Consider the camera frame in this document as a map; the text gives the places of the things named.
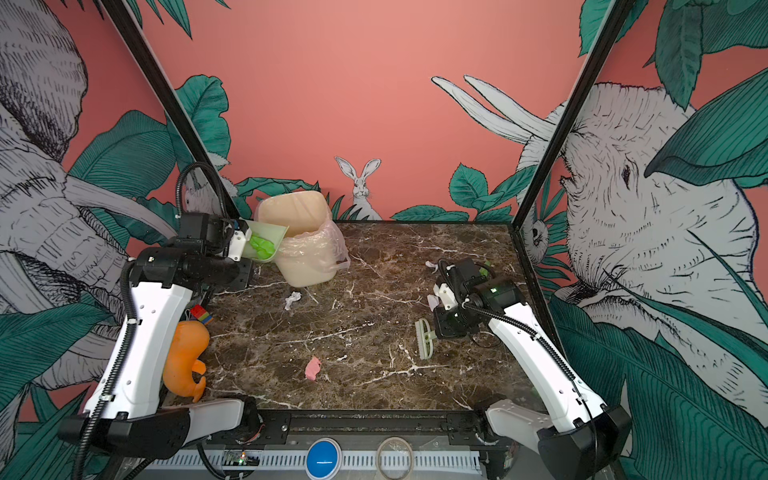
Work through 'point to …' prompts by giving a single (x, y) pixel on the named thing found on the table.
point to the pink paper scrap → (312, 368)
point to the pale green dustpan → (274, 233)
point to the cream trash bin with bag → (314, 248)
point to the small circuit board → (241, 457)
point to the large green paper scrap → (263, 247)
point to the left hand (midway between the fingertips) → (245, 267)
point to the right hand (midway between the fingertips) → (434, 328)
